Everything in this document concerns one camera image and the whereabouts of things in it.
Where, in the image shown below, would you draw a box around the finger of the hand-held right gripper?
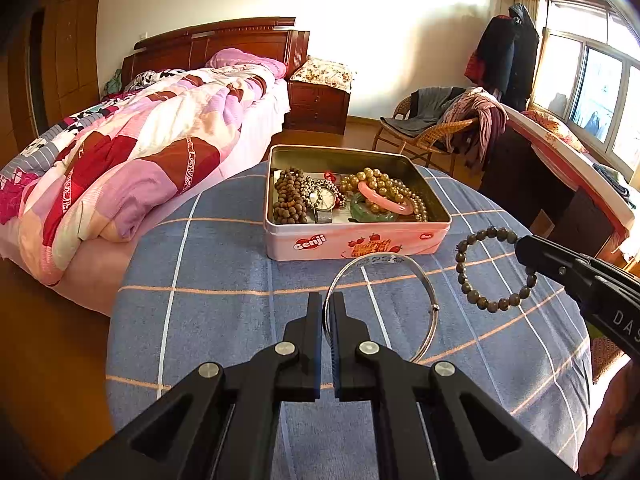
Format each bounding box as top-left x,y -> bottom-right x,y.
515,235 -> 602,306

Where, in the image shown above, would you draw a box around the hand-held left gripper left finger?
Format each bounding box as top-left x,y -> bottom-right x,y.
65,291 -> 323,480

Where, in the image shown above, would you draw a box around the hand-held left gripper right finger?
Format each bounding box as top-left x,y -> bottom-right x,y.
328,291 -> 581,480

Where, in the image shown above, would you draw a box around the pink tin box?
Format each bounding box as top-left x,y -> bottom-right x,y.
264,144 -> 452,262

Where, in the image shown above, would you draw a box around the dark bead bracelet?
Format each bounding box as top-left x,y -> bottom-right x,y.
455,227 -> 538,313

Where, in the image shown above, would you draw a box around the silver bangle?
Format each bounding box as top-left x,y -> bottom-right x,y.
322,255 -> 441,363

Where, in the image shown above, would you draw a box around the brown wooden bead necklace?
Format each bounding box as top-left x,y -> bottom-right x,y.
272,168 -> 310,224

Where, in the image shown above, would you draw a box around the pink bangle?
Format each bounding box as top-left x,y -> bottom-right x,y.
357,181 -> 415,215

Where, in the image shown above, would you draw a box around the silver bead chain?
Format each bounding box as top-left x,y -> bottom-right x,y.
300,175 -> 346,208

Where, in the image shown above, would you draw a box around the gold pearl necklace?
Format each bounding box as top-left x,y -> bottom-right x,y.
342,167 -> 429,223

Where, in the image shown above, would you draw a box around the cream pearl necklace red string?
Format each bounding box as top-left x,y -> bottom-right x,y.
322,170 -> 351,209

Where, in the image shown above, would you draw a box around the person's right hand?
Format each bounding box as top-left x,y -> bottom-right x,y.
580,360 -> 640,478

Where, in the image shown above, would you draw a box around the blue checked cloth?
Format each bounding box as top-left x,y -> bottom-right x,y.
106,162 -> 593,480

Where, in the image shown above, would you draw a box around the dark wooden desk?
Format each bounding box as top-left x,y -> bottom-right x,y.
480,107 -> 640,271

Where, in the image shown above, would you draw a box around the green jade bangle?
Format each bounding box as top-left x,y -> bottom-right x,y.
349,194 -> 401,223

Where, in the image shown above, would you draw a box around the silver wristwatch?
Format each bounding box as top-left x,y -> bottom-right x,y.
309,186 -> 340,224

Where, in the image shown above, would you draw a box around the maroon and pink garments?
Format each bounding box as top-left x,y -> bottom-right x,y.
440,87 -> 509,172

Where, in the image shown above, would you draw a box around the window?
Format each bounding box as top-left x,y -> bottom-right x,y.
530,0 -> 640,176

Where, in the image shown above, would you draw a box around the wicker chair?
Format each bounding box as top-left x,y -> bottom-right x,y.
372,89 -> 481,171

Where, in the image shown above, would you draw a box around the grey garment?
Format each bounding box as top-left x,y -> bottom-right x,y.
381,86 -> 468,138

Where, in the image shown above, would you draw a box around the hanging dark coats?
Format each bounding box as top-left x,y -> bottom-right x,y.
465,4 -> 541,111

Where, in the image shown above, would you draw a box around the bed with pink sheet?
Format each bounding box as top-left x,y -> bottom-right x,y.
0,67 -> 291,318

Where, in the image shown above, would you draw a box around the red wooden nightstand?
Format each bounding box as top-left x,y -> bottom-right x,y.
285,79 -> 352,136

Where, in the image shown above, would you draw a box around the pink patchwork quilt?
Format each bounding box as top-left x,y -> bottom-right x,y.
0,65 -> 281,286

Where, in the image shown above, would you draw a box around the floral cloth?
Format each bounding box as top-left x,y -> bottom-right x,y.
290,56 -> 358,93

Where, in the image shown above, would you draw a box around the pink pillow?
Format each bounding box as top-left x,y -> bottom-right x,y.
206,48 -> 287,79

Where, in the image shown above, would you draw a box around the red wooden headboard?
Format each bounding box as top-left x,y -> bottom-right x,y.
121,16 -> 311,86

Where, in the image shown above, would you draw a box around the green bag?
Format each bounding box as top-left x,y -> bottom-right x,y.
102,67 -> 124,96

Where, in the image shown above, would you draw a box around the wooden wardrobe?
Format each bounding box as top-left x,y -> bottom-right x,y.
0,0 -> 108,171

